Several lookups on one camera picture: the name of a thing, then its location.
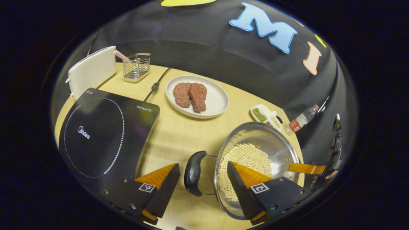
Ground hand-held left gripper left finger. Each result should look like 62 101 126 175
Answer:
97 163 181 226

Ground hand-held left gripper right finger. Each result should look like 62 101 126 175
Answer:
227 161 312 226

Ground steel pot with black handle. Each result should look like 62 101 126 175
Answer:
184 121 301 221

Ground black induction cooktop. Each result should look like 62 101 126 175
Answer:
58 88 160 192

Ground pile of yellow soybeans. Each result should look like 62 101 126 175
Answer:
218 143 273 202

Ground plastic bottle with red label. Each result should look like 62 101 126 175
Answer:
284 104 320 136

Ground white divided dish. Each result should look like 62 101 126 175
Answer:
251 104 283 132

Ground heap of green beans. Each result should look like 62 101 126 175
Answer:
252 108 267 123

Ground white round plate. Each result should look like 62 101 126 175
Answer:
166 75 229 119

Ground raw red meat steak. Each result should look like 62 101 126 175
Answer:
173 82 193 108
189 83 207 112

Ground white toaster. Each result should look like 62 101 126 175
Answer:
66 46 117 100

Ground red white striped straw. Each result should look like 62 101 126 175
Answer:
114 50 131 62

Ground black backdrop cloth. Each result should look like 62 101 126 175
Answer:
51 0 358 160

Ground black power cable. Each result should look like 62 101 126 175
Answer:
143 67 172 103

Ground wire mesh basket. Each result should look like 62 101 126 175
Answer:
123 53 151 83

